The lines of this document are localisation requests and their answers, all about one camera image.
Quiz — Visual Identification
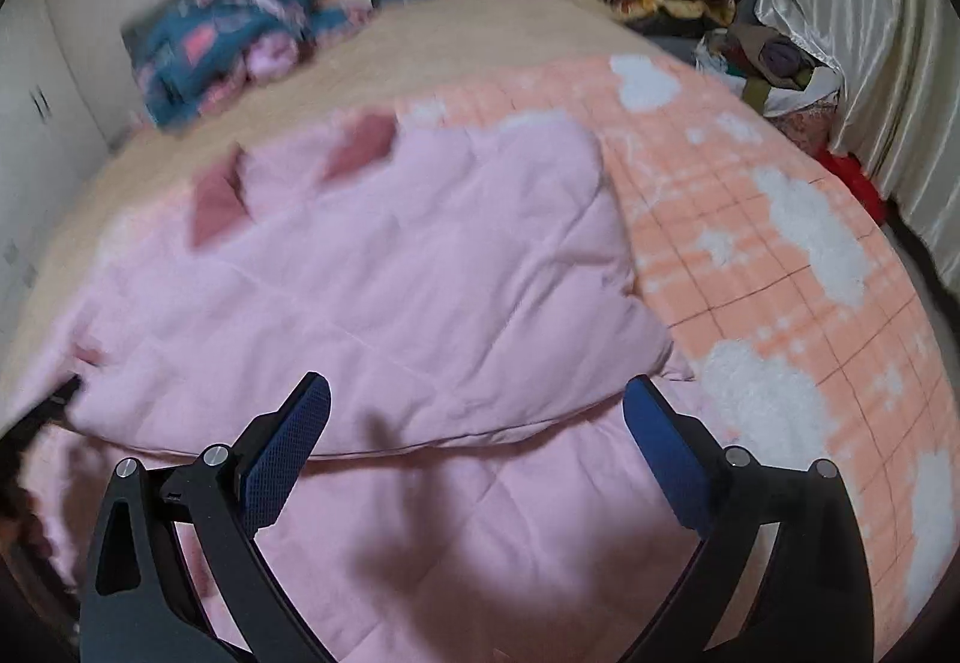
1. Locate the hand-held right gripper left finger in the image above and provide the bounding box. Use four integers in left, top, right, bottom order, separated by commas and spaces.
79, 372, 335, 663

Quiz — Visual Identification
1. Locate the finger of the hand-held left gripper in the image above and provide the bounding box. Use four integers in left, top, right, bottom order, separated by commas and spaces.
0, 374, 83, 454

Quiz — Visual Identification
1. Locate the red cloth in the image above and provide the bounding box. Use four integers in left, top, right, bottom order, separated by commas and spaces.
814, 149, 890, 225

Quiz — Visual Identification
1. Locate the white wardrobe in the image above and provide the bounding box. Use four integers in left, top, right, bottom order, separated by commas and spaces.
0, 0, 128, 334

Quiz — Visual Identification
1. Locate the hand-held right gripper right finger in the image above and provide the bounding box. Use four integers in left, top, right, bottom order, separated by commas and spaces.
622, 374, 875, 663

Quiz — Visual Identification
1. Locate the white satin curtain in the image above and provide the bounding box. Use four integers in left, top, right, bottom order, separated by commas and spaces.
712, 0, 960, 274

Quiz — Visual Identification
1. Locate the orange checked cloud blanket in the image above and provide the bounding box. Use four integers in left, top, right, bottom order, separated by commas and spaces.
390, 54, 960, 641

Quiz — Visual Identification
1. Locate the teal flamingo quilt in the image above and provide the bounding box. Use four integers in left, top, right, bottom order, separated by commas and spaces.
135, 0, 376, 128

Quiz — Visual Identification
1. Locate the bag of clothes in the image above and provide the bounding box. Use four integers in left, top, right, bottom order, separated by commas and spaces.
694, 25, 848, 154

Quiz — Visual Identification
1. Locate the pink quilted jacket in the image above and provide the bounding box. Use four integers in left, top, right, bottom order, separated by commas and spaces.
15, 112, 751, 663

